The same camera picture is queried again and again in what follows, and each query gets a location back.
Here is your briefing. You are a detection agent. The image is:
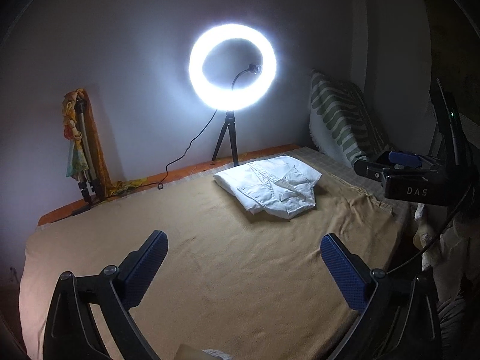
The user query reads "black ring light tripod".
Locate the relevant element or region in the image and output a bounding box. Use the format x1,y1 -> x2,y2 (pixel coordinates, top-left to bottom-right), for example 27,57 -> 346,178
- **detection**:
211,109 -> 240,168

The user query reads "right gloved hand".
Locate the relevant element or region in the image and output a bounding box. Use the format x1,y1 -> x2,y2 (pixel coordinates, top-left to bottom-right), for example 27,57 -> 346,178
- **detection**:
421,219 -> 479,302

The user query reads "phone holder gooseneck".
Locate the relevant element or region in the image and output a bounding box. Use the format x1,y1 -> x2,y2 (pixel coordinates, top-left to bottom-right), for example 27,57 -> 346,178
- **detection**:
231,63 -> 264,91

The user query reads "green striped pillow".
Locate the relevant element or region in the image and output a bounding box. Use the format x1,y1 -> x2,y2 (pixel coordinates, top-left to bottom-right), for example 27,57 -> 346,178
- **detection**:
309,70 -> 389,167

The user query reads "white shorts garment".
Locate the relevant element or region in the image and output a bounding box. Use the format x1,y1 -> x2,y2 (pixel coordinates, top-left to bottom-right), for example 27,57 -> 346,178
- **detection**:
214,155 -> 322,219

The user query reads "black power cable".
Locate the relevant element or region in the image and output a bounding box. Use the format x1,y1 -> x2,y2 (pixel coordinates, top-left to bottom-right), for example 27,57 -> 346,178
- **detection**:
149,109 -> 219,192

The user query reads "tan bed blanket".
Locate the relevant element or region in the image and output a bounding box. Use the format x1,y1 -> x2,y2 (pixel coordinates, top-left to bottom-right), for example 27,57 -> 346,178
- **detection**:
19,148 -> 408,359

